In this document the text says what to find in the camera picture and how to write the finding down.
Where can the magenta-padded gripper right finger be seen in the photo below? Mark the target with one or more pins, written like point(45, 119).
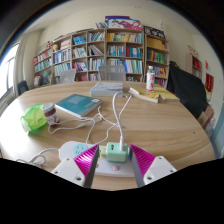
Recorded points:
point(158, 168)

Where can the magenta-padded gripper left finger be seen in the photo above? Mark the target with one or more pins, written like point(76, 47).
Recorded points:
point(70, 168)

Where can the mint green charger block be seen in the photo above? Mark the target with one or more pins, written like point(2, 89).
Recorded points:
point(116, 152)

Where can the white power strip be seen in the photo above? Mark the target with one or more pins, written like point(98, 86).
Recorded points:
point(113, 168)

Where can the small jar with red label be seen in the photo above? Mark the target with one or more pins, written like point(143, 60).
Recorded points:
point(51, 115)

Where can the green plastic bag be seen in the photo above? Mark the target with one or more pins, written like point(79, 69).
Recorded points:
point(32, 117)

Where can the teal book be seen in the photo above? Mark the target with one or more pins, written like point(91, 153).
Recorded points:
point(79, 104)

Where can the cardboard box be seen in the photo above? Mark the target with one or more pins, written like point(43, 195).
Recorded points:
point(206, 117)

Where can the black cloth cover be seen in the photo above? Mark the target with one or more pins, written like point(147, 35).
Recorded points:
point(188, 86)

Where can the grey book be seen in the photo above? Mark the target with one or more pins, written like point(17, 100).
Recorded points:
point(106, 89)

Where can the clear bottle with red label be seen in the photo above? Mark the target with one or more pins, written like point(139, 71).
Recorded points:
point(150, 78)

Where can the grey mesh chair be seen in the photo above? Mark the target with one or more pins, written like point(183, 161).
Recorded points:
point(67, 76)
point(112, 72)

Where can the dark office chair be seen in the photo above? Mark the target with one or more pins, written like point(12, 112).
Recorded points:
point(22, 87)

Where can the red hanging banner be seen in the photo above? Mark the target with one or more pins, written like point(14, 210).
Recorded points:
point(209, 82)

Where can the wooden bookshelf unit with books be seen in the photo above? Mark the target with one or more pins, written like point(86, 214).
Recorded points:
point(116, 50)

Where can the small wooden wall shelf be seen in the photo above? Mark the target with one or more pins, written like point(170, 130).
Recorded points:
point(194, 66)

